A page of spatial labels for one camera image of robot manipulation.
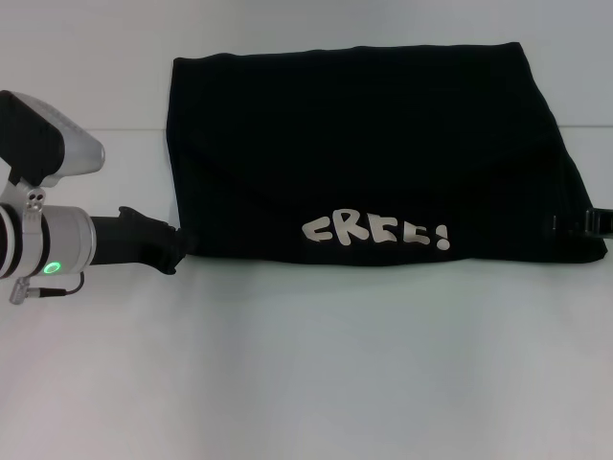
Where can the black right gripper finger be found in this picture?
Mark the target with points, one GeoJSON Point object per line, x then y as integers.
{"type": "Point", "coordinates": [598, 223]}

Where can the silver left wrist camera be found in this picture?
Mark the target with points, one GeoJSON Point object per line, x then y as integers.
{"type": "Point", "coordinates": [38, 139]}

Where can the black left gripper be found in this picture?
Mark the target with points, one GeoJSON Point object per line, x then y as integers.
{"type": "Point", "coordinates": [134, 242]}

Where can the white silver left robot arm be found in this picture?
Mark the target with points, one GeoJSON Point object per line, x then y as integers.
{"type": "Point", "coordinates": [57, 239]}

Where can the black shirt with white print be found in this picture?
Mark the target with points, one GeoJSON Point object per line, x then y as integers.
{"type": "Point", "coordinates": [359, 144]}

